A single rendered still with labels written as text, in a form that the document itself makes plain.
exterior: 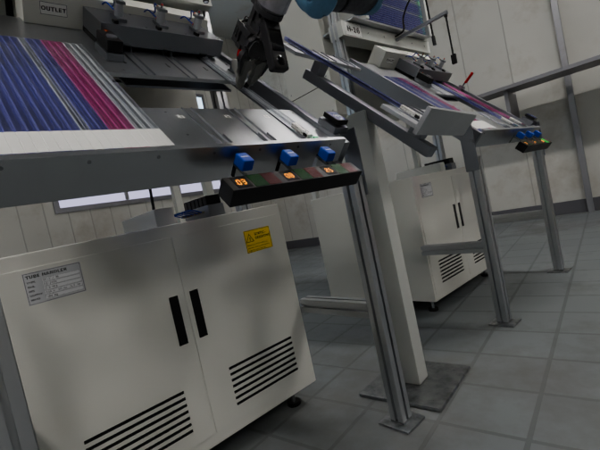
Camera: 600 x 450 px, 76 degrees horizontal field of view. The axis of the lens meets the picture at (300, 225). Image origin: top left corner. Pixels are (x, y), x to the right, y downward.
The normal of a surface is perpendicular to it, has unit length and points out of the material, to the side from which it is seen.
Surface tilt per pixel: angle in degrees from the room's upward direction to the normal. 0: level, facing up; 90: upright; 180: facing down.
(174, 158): 133
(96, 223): 90
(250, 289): 90
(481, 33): 90
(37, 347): 90
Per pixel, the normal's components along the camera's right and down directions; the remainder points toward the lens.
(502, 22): -0.62, 0.17
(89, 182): 0.62, 0.59
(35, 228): 0.76, -0.14
